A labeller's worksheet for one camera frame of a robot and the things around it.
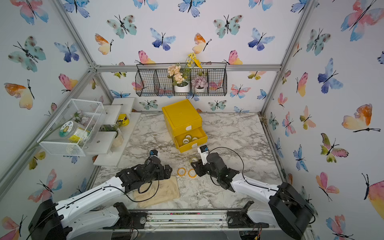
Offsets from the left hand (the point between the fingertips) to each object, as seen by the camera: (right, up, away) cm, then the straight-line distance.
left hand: (167, 169), depth 81 cm
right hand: (+15, +5, 0) cm, 16 cm away
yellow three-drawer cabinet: (+8, +25, +5) cm, 27 cm away
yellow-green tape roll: (+9, +14, +10) cm, 20 cm away
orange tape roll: (+7, -4, +8) cm, 11 cm away
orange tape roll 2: (+13, -4, +7) cm, 15 cm away
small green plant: (-37, +22, +15) cm, 46 cm away
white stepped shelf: (-37, +20, +14) cm, 44 cm away
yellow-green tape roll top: (+14, +5, +1) cm, 15 cm away
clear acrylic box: (-44, +30, -1) cm, 53 cm away
